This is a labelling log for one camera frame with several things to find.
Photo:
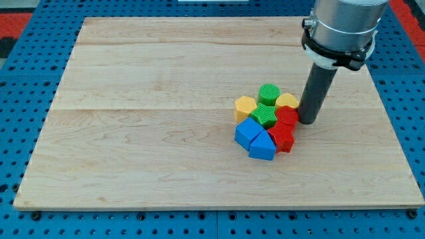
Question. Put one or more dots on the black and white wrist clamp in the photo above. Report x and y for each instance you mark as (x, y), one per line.
(331, 59)

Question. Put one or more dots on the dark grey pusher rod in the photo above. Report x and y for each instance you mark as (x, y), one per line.
(314, 93)

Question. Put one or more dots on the red star block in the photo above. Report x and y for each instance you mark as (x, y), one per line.
(282, 136)

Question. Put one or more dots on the green cylinder block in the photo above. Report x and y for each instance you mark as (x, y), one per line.
(268, 94)

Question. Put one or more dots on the red cylinder block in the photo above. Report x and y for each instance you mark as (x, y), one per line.
(287, 115)

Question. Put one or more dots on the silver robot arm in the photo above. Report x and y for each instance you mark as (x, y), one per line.
(344, 25)

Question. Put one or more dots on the yellow heart block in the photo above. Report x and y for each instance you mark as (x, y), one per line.
(288, 100)

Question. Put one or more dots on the blue cube block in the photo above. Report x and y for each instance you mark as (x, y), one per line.
(246, 132)

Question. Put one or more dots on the light wooden board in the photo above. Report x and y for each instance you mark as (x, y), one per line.
(143, 120)

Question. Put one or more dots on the green star block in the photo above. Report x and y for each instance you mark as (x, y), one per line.
(264, 115)

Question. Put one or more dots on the blue triangle block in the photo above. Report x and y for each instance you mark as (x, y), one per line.
(262, 147)

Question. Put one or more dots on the yellow hexagon block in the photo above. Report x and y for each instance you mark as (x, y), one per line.
(243, 107)

